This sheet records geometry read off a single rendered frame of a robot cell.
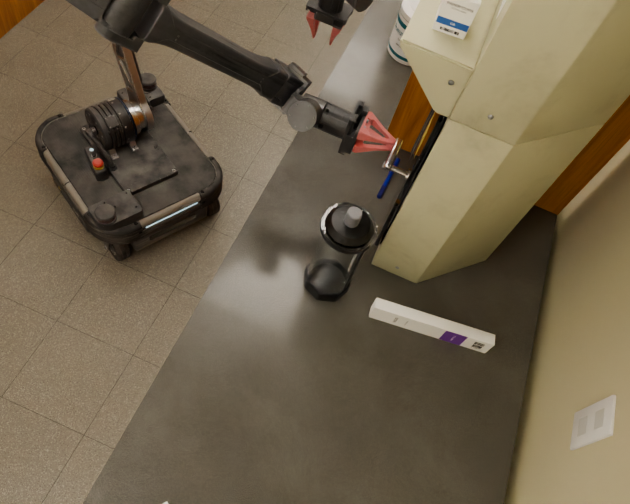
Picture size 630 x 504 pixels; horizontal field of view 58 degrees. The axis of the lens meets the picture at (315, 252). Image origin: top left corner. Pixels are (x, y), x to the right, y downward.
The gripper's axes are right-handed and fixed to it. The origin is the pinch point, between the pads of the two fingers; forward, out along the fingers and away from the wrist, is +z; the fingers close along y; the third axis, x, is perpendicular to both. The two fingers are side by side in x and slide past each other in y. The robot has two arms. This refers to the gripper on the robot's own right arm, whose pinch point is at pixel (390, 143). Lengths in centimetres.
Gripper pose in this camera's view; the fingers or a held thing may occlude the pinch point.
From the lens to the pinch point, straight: 117.7
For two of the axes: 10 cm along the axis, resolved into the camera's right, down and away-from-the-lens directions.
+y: 1.9, -5.1, -8.4
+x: 3.4, -7.6, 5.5
